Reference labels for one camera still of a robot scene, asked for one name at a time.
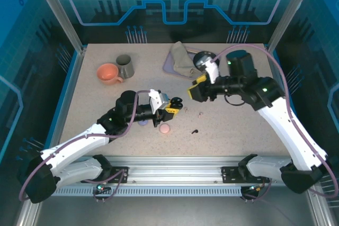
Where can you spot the black earbud charging case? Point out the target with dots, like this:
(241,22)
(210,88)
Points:
(178,101)

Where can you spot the pink earbud charging case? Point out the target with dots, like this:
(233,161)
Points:
(164,129)

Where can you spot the purple earbud charging case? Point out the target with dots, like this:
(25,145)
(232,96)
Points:
(143,124)

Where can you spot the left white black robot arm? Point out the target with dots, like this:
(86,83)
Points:
(74,144)

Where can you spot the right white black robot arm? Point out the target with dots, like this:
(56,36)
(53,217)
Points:
(286,128)

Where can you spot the black round plate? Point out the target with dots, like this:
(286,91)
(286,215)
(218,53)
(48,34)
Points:
(206,53)

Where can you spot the beige folded cloth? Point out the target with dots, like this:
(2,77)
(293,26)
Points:
(181,59)

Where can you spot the brown wooden utensil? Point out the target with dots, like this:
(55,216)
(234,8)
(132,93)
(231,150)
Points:
(192,50)

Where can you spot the lavender plastic tray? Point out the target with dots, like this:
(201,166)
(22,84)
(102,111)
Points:
(168,66)

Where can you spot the grey ceramic mug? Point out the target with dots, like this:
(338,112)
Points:
(127,70)

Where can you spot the orange ceramic cup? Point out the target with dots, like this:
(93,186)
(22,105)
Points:
(107,72)

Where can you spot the left green LED connector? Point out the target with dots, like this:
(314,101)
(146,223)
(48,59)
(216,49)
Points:
(100,187)

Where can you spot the green led connector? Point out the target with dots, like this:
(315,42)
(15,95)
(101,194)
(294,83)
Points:
(255,189)
(100,187)

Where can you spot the right green LED connector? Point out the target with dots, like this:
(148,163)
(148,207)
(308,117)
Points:
(255,189)

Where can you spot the steel base panel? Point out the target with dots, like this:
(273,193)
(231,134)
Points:
(172,212)

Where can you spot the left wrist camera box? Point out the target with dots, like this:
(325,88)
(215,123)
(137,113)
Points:
(156,99)

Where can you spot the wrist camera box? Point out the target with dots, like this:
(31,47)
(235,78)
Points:
(212,71)
(156,99)

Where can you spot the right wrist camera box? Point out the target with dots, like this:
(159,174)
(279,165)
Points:
(212,71)

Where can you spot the right aluminium side rail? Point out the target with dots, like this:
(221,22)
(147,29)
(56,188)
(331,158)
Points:
(275,72)

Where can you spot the aluminium side rail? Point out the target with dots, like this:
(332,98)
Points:
(275,72)
(69,91)

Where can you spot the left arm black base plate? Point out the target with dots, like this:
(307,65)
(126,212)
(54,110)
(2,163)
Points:
(126,169)

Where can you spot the left aluminium side rail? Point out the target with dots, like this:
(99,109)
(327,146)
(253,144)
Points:
(69,91)

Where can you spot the aluminium mounting rail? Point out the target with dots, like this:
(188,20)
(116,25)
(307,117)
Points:
(172,170)

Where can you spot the right aluminium frame post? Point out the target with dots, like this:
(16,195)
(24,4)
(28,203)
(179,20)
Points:
(288,17)

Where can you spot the aluminium frame post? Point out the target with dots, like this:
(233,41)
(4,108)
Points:
(61,17)
(288,17)

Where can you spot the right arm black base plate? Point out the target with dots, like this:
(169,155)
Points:
(229,175)

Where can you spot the left aluminium frame post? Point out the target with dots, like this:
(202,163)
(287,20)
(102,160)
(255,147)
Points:
(61,17)

